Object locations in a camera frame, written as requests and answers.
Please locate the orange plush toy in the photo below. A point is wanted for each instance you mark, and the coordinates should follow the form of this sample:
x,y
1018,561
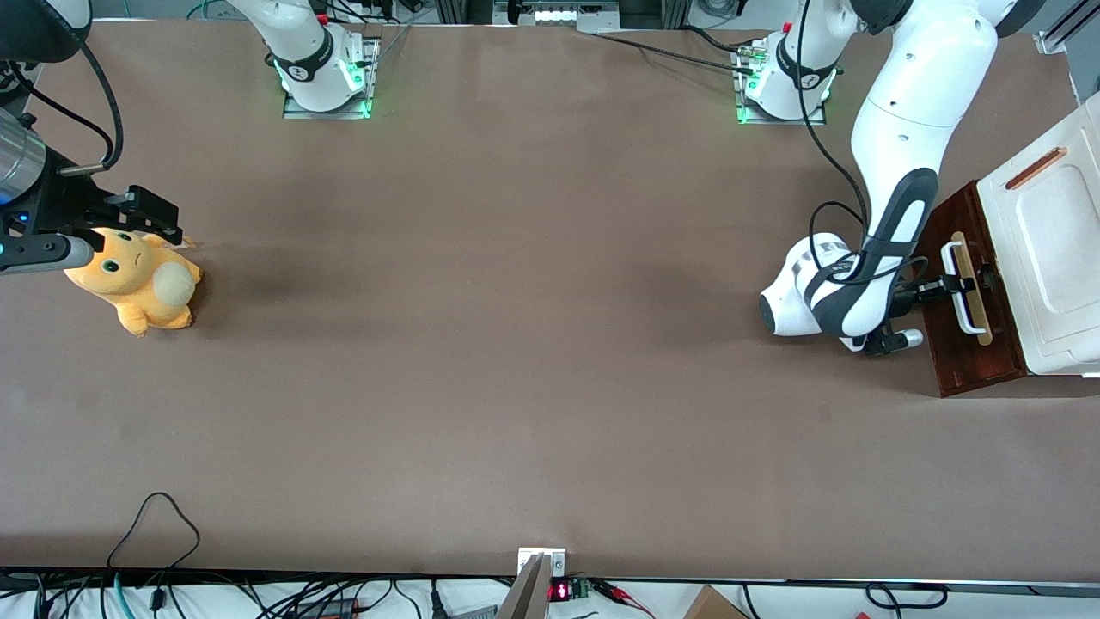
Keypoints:
x,y
129,275

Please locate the dark wooden drawer cabinet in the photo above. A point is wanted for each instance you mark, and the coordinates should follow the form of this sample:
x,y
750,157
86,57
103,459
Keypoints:
x,y
988,384

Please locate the cylindrical black wrist camera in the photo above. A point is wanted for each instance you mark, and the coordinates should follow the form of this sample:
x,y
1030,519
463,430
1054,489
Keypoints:
x,y
895,341
51,255

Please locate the grey metal bar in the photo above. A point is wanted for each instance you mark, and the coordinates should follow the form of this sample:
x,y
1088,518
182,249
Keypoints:
x,y
526,593

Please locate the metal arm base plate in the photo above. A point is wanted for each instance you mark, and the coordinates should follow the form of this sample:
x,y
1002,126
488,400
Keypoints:
x,y
301,112
773,121

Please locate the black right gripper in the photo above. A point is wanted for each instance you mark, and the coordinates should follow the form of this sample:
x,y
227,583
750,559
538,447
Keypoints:
x,y
62,208

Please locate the white power strip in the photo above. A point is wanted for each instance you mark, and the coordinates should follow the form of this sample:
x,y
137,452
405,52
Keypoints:
x,y
559,15

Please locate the white metal bracket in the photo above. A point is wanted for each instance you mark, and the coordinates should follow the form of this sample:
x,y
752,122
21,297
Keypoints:
x,y
557,563

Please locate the black power adapter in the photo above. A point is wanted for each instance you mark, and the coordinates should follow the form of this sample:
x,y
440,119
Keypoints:
x,y
326,608

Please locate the red black clip leads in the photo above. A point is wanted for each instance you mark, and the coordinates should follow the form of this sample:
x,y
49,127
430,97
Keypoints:
x,y
623,597

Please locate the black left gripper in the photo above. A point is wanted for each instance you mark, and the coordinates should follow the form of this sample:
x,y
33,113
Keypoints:
x,y
904,297

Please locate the red LED display module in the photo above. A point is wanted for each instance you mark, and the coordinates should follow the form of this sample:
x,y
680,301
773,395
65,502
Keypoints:
x,y
563,591

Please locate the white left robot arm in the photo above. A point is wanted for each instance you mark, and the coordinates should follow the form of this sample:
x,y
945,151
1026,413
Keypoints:
x,y
911,86

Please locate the brown cardboard box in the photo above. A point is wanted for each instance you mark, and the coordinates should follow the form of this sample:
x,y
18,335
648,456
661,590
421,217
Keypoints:
x,y
713,606

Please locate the aluminium extrusion profile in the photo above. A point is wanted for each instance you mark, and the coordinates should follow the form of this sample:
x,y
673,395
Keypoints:
x,y
1066,33

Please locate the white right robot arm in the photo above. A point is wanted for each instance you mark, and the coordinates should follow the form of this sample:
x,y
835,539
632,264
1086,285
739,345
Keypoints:
x,y
314,52

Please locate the white plastic box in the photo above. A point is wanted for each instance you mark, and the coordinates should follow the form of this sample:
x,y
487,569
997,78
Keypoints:
x,y
1057,241

